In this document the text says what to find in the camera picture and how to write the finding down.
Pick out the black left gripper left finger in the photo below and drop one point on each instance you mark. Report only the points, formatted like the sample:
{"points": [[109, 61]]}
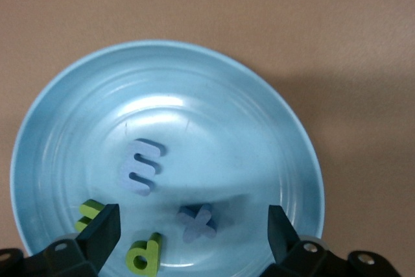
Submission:
{"points": [[71, 257]]}

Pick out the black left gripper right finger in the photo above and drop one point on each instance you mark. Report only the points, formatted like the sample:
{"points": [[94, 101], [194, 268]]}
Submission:
{"points": [[298, 257]]}

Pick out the green foam letter u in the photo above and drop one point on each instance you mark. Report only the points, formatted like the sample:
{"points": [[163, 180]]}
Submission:
{"points": [[89, 207]]}

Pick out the green foam letter p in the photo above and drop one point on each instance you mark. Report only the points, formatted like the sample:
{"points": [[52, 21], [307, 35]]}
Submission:
{"points": [[150, 257]]}

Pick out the blue foam letter x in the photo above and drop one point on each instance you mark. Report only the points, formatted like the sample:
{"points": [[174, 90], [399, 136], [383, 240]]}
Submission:
{"points": [[197, 223]]}

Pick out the blue foam letter m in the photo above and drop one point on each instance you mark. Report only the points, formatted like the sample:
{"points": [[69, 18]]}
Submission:
{"points": [[129, 166]]}

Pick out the blue plate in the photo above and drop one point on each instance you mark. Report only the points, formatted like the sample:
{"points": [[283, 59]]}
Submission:
{"points": [[227, 111]]}

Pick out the brown table mat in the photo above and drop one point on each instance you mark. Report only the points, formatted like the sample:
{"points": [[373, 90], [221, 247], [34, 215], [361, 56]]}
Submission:
{"points": [[356, 14]]}

